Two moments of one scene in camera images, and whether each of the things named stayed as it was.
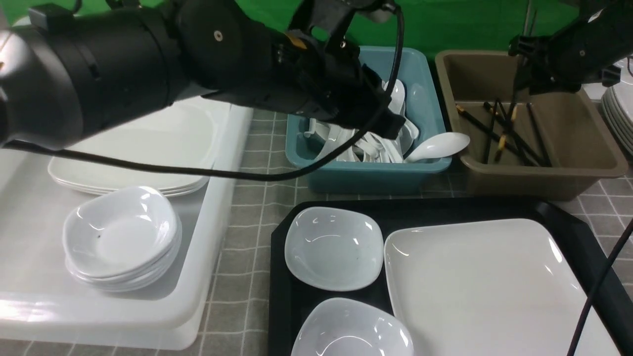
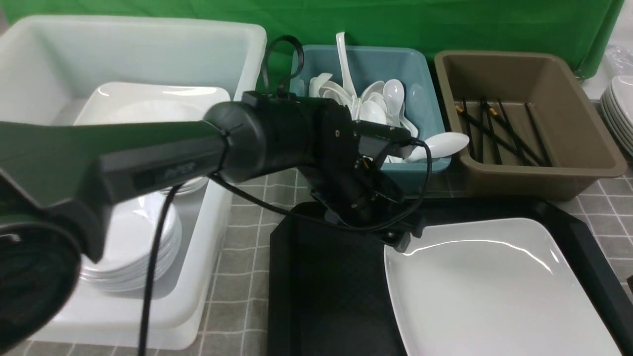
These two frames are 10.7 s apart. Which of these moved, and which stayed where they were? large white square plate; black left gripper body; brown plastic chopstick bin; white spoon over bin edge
Moved: black left gripper body
Stayed: brown plastic chopstick bin; white spoon over bin edge; large white square plate
